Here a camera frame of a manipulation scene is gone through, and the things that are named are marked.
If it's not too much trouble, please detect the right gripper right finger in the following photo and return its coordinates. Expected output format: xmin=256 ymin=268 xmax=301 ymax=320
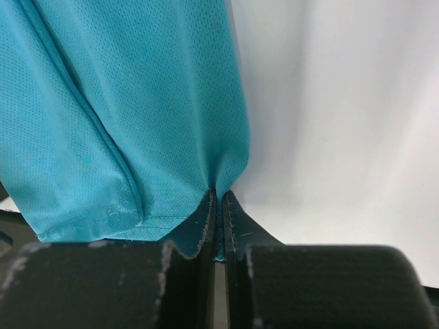
xmin=222 ymin=192 xmax=436 ymax=328

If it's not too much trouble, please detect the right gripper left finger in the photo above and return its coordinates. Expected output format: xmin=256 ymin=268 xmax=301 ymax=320
xmin=1 ymin=191 xmax=217 ymax=328

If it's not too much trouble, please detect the teal t shirt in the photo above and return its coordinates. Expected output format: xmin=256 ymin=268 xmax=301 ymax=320
xmin=1 ymin=1 xmax=249 ymax=242

